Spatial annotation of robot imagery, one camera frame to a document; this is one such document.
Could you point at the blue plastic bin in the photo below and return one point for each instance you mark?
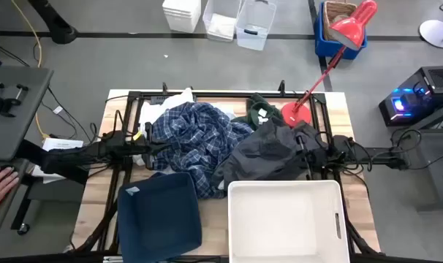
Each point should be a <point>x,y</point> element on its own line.
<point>322,47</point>

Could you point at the blue plaid shirt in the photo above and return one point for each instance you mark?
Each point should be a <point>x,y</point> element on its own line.
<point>196,146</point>

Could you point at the black computer with blue lights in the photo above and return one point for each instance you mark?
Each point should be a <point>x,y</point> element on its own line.
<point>419,95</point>

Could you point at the white round stand base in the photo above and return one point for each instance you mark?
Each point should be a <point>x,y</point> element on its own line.
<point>435,34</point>

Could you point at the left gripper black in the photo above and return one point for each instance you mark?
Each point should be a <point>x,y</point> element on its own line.
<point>143,148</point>

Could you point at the black stand leg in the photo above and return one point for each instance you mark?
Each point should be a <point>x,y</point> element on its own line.
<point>55,22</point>

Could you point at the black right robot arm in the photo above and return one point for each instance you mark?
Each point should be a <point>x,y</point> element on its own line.
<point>367,155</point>

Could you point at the grey side desk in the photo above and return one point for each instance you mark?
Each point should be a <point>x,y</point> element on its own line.
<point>17,120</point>

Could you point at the black clamp mount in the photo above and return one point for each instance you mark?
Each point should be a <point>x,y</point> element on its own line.
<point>4,100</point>

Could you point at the person's hand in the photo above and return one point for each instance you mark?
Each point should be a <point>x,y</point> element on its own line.
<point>0,186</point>

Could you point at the dark grey jacket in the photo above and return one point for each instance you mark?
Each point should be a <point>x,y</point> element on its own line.
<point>265,153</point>

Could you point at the wicker basket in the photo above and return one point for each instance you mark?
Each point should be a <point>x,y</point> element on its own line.
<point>333,12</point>

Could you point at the dark green garment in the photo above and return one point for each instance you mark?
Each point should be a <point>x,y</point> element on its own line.
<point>258,109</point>

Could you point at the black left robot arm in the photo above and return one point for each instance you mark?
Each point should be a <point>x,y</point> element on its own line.
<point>75,159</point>

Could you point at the white lidded storage bin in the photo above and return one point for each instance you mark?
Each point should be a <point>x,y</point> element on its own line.
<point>181,14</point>

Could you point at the clear plastic bin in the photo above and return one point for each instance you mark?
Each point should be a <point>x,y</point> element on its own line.
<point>219,22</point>
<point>254,25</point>

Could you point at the white paper box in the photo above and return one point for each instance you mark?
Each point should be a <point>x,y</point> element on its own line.
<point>60,144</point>

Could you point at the black metal table frame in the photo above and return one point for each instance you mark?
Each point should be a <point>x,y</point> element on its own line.
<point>132,109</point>

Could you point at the navy fabric basket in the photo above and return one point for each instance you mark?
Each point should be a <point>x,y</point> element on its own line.
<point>159,219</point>

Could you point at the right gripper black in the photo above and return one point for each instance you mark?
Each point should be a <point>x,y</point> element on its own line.
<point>318,157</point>

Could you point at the white garment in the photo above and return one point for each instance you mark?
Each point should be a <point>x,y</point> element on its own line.
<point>159,107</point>

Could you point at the white woven plastic basket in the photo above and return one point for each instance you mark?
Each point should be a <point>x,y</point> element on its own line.
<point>283,223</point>

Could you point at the red desk lamp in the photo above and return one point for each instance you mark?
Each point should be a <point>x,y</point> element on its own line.
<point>351,27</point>

